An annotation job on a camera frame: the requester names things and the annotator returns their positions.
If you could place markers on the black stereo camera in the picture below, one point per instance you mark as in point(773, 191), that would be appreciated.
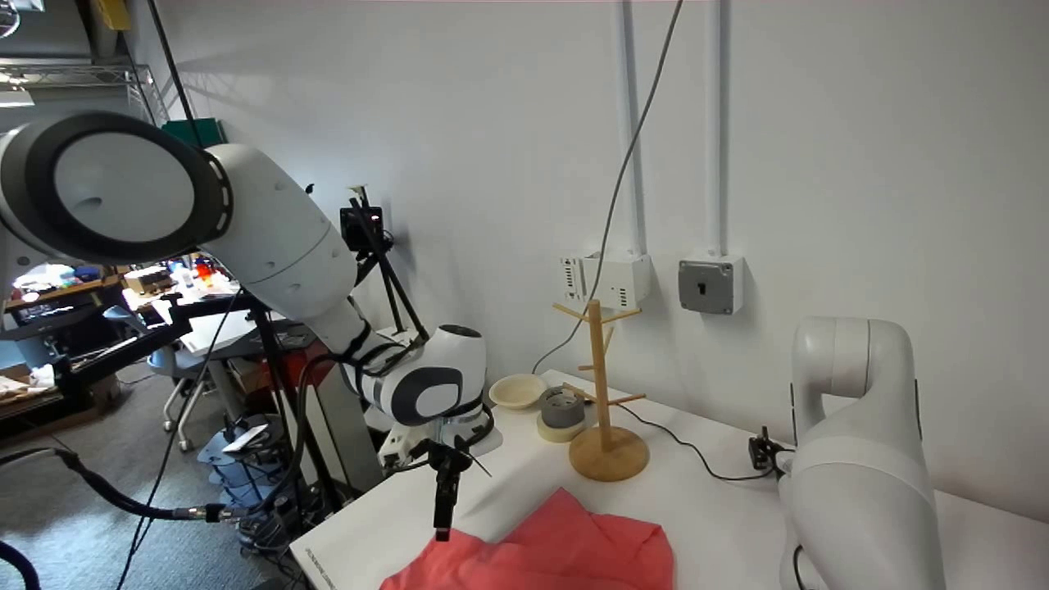
point(365, 223)

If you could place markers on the yellow shelf object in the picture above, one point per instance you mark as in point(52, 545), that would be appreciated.
point(112, 13)

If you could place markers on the coral red cloth shirt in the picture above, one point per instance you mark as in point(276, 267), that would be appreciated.
point(567, 545)

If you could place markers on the black slanted pole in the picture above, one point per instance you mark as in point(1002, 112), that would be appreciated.
point(166, 50)

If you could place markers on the gray office chair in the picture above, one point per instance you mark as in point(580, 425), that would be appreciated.
point(206, 340)

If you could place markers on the small black clip device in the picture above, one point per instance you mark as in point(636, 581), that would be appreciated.
point(764, 451)

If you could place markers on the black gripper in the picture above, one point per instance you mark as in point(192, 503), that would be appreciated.
point(447, 463)

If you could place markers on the cluttered wooden workbench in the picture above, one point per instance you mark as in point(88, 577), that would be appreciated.
point(67, 292)

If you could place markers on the blue plastic crate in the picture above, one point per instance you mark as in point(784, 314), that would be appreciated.
point(241, 463)

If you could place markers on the cream plastic bowl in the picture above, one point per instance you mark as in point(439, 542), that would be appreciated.
point(515, 391)

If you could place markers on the wooden mug tree stand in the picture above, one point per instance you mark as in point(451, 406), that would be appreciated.
point(597, 371)

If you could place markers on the idle white robot arm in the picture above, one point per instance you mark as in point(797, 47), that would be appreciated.
point(864, 493)

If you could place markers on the plain white wall box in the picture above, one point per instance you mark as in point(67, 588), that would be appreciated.
point(629, 279)

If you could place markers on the black robot stand frame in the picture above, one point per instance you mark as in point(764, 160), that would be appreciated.
point(286, 426)

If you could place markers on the white wall conduit pipe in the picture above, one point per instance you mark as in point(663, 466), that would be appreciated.
point(723, 118)
point(632, 118)

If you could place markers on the white cabinet panel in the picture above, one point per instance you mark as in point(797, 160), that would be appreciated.
point(339, 430)

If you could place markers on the gray junction box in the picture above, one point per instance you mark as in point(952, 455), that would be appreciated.
point(709, 285)

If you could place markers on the white outlet box black print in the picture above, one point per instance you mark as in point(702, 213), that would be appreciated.
point(577, 284)

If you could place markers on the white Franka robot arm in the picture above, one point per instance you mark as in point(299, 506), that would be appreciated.
point(273, 235)

